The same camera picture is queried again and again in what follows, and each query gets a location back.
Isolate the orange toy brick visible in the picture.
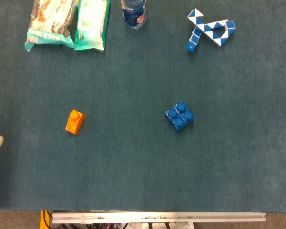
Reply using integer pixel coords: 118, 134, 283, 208
65, 109, 86, 135

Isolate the blue toy brick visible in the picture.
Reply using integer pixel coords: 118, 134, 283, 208
164, 101, 195, 131

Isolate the teal clear snack bag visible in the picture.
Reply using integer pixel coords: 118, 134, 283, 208
24, 0, 78, 52

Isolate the teal felt table cloth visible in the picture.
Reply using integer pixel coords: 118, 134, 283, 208
0, 0, 286, 213

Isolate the green wet wipes pack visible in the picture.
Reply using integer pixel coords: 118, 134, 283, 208
73, 0, 111, 52

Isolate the blue label plastic bottle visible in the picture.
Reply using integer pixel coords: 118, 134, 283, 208
120, 0, 147, 29

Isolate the blue white snake puzzle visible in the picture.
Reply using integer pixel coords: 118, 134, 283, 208
186, 8, 236, 52

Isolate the yellow frame post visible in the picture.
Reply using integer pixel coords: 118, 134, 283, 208
40, 210, 53, 229

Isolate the black cable under rail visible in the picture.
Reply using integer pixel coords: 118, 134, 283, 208
43, 209, 53, 229

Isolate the aluminium profile rail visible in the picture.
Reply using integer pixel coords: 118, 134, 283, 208
51, 211, 266, 224

